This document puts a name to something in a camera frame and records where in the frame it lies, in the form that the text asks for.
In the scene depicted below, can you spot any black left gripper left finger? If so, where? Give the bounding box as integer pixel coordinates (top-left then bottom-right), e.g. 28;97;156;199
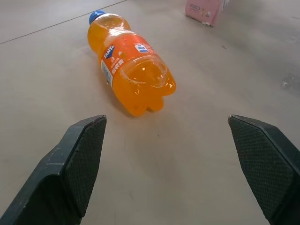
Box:
0;114;108;225

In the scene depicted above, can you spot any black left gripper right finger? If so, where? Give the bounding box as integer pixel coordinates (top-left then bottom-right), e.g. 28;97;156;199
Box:
227;114;300;225

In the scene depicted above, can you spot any orange Fanta soda bottle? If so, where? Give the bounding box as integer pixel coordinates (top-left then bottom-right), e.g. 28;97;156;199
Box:
87;10;177;117

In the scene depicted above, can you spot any pink carton box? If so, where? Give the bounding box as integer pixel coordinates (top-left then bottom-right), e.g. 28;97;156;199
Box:
185;0;223;27

